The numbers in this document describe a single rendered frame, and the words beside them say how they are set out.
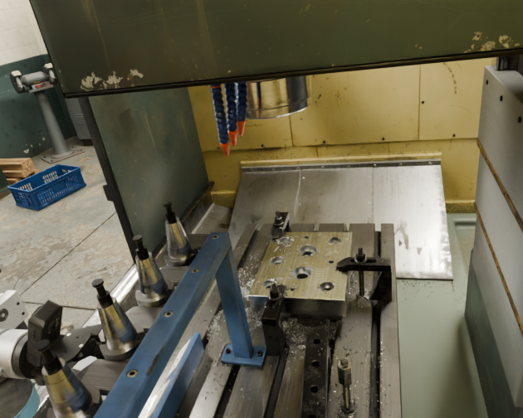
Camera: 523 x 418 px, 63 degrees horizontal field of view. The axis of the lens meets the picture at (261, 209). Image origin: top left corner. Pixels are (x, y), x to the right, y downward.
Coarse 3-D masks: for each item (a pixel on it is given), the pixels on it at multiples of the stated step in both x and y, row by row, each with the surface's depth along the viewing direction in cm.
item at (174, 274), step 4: (160, 268) 78; (164, 268) 78; (168, 268) 78; (172, 268) 77; (176, 268) 77; (180, 268) 77; (184, 268) 77; (164, 272) 77; (168, 272) 76; (172, 272) 76; (176, 272) 76; (180, 272) 76; (184, 272) 76; (164, 276) 75; (168, 276) 75; (172, 276) 75; (176, 276) 75; (180, 276) 75; (172, 280) 74; (176, 280) 74; (176, 284) 73
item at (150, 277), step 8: (136, 256) 68; (152, 256) 68; (136, 264) 68; (144, 264) 67; (152, 264) 68; (144, 272) 67; (152, 272) 68; (160, 272) 70; (144, 280) 68; (152, 280) 68; (160, 280) 69; (144, 288) 68; (152, 288) 68; (160, 288) 69; (144, 296) 69; (152, 296) 69
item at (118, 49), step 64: (64, 0) 51; (128, 0) 49; (192, 0) 48; (256, 0) 46; (320, 0) 45; (384, 0) 43; (448, 0) 42; (512, 0) 41; (64, 64) 55; (128, 64) 53; (192, 64) 51; (256, 64) 49; (320, 64) 48; (384, 64) 46
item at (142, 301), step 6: (168, 282) 72; (168, 288) 71; (138, 294) 70; (162, 294) 69; (168, 294) 71; (138, 300) 69; (144, 300) 69; (150, 300) 68; (156, 300) 68; (162, 300) 69; (144, 306) 69; (150, 306) 69; (156, 306) 69; (162, 306) 70
